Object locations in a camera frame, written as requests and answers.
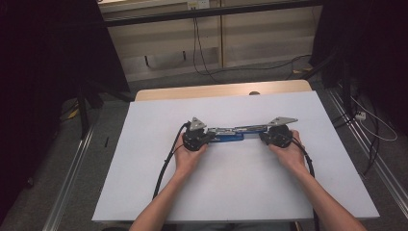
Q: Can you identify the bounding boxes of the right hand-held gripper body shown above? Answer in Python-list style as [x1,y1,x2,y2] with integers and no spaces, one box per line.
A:
[265,116,298,148]

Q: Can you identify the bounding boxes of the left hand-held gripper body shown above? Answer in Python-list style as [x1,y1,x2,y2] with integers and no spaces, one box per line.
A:
[182,116,211,152]

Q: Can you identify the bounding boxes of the blue stapler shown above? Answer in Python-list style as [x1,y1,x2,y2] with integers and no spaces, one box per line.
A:
[206,124,268,143]

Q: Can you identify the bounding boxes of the person's left hand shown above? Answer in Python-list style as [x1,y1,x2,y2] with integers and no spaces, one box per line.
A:
[174,134,209,176]

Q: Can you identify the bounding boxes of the person's right hand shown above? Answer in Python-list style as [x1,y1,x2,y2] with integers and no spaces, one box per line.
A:
[268,129,309,177]

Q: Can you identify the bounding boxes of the wooden table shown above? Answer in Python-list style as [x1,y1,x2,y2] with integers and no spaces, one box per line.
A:
[134,79,313,102]

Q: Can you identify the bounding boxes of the white table cover sheet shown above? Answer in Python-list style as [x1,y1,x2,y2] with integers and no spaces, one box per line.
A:
[91,90,380,223]

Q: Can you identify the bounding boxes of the black metal stand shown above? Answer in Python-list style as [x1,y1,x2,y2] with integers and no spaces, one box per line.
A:
[301,51,354,119]
[76,81,133,140]

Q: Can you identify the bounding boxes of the beige wooden cabinet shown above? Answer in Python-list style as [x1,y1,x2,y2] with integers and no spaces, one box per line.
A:
[97,0,323,83]

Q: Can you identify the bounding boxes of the black horizontal bar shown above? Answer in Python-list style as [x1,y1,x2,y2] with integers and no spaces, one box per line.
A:
[104,0,323,28]

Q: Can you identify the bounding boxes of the black curtain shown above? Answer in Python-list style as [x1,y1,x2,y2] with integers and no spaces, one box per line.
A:
[309,0,408,136]
[0,0,131,222]

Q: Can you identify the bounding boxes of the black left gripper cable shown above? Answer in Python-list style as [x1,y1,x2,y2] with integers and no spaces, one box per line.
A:
[152,121,191,200]

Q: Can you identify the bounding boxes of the black floor cables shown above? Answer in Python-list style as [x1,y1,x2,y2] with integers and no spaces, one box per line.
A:
[331,80,382,177]

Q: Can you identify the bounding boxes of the black hanging cable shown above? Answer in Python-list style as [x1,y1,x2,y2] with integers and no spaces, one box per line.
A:
[191,16,313,85]

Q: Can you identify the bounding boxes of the white floor cable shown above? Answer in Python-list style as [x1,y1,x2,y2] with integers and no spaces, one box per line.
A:
[349,95,398,142]

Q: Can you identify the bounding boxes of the aluminium floor rail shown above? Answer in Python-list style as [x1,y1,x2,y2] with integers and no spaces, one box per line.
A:
[325,88,408,219]
[41,124,95,231]

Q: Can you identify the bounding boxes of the white wall socket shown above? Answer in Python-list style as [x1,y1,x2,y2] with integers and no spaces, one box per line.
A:
[187,0,211,10]

